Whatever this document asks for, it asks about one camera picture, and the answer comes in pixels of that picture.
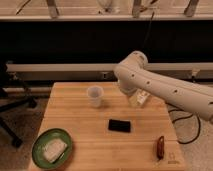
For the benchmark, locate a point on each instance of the green plate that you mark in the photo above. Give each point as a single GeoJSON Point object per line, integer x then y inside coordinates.
{"type": "Point", "coordinates": [41, 143]}

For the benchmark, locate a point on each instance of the black rectangular box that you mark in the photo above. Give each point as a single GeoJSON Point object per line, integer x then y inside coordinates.
{"type": "Point", "coordinates": [118, 125]}

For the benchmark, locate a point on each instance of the white ceramic cup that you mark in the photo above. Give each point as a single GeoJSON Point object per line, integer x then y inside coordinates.
{"type": "Point", "coordinates": [94, 94]}

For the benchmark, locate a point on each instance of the red pocket knife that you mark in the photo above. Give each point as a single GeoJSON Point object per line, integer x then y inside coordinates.
{"type": "Point", "coordinates": [160, 148]}

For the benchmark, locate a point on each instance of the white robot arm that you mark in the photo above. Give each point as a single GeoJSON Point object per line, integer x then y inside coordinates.
{"type": "Point", "coordinates": [191, 97]}

